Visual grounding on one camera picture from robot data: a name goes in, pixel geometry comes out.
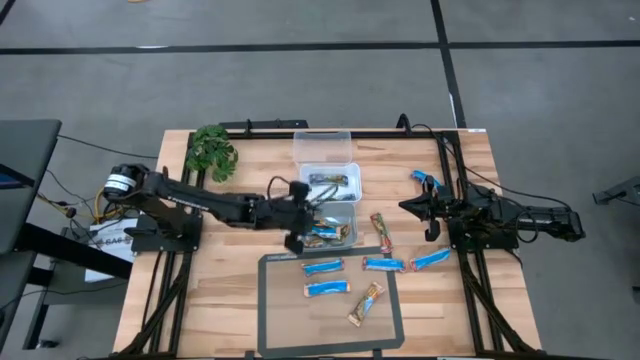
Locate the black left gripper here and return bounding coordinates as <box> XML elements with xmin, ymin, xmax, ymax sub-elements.
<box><xmin>259</xmin><ymin>180</ymin><xmax>329</xmax><ymax>255</ymax></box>

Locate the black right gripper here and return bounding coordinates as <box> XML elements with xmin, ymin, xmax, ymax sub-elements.
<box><xmin>398</xmin><ymin>174</ymin><xmax>474</xmax><ymax>243</ymax></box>

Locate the red yellow granola bar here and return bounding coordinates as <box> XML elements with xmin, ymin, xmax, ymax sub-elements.
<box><xmin>369</xmin><ymin>212</ymin><xmax>395</xmax><ymax>254</ymax></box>

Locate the green purple granola bar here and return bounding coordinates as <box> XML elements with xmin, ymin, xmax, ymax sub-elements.
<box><xmin>308</xmin><ymin>172</ymin><xmax>350</xmax><ymax>187</ymax></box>

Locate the grey plastic bin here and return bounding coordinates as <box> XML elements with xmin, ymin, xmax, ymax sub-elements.
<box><xmin>299</xmin><ymin>201</ymin><xmax>359</xmax><ymax>250</ymax></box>

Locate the white plastic bin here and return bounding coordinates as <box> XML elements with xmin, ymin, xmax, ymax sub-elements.
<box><xmin>298</xmin><ymin>162</ymin><xmax>363</xmax><ymax>204</ymax></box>

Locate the clear plastic bin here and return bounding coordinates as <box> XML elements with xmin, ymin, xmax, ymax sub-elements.
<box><xmin>292</xmin><ymin>129</ymin><xmax>353</xmax><ymax>166</ymax></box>

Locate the black power strip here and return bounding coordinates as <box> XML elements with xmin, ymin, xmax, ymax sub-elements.
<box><xmin>218</xmin><ymin>118</ymin><xmax>310</xmax><ymax>132</ymax></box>

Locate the brown mat with black border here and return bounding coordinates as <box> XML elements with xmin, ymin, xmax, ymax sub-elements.
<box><xmin>256</xmin><ymin>245</ymin><xmax>406</xmax><ymax>359</ymax></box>

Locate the green potted plant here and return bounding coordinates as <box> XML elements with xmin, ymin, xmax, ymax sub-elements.
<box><xmin>184</xmin><ymin>124</ymin><xmax>240</xmax><ymax>184</ymax></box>

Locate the white labelled box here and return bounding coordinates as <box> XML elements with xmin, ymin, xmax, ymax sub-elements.
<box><xmin>83</xmin><ymin>217</ymin><xmax>140</xmax><ymax>284</ymax></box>

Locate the grey side desk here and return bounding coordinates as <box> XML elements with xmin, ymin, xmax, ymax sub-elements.
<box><xmin>0</xmin><ymin>118</ymin><xmax>64</xmax><ymax>256</ymax></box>

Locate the black left wrist camera cable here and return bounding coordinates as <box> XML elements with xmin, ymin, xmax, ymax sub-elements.
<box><xmin>267</xmin><ymin>175</ymin><xmax>292</xmax><ymax>201</ymax></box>

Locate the long black power cable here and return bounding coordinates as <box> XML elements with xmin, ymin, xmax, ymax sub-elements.
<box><xmin>397</xmin><ymin>113</ymin><xmax>571</xmax><ymax>211</ymax></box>

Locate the black desk frame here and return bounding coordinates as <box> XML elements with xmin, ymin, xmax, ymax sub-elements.
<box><xmin>14</xmin><ymin>222</ymin><xmax>134</xmax><ymax>351</ymax></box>

